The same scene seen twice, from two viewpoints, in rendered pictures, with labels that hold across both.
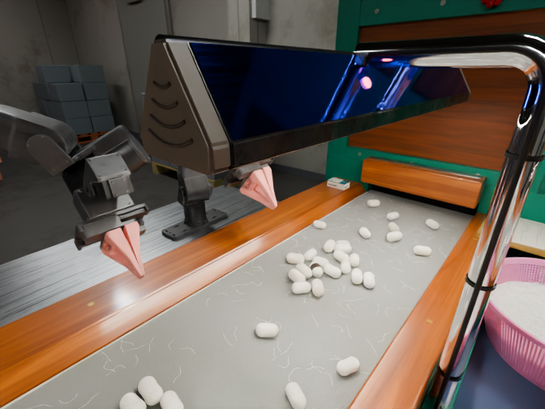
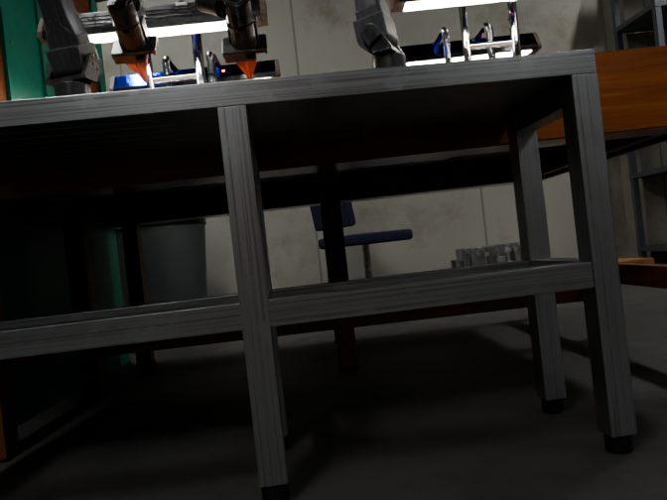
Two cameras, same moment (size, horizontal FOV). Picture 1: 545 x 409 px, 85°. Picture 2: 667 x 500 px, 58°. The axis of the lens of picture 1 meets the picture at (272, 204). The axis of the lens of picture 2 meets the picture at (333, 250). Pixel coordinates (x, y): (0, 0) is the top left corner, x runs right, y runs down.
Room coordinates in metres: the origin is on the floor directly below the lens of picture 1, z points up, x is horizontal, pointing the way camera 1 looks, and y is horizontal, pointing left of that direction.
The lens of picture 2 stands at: (1.25, 1.35, 0.39)
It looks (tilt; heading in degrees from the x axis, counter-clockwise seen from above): 0 degrees down; 227
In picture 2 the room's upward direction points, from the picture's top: 6 degrees counter-clockwise
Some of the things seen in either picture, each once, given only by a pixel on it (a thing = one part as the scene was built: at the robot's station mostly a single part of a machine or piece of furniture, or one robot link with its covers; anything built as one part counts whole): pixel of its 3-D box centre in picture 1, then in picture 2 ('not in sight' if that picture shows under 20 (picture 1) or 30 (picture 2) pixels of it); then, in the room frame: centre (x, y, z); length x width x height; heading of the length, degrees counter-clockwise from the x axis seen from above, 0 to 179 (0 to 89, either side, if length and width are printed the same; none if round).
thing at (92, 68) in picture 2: (195, 193); (71, 71); (0.80, 0.22, 0.77); 0.09 x 0.06 x 0.06; 126
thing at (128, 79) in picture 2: not in sight; (196, 77); (0.04, -0.56, 1.08); 0.62 x 0.08 x 0.07; 138
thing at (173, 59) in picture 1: (385, 87); (154, 19); (0.41, -0.15, 1.08); 0.62 x 0.08 x 0.07; 138
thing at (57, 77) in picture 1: (73, 102); not in sight; (5.52, 3.49, 0.60); 1.15 x 0.77 x 1.19; 51
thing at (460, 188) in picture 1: (417, 178); not in sight; (0.78, -0.40, 0.83); 0.30 x 0.06 x 0.07; 48
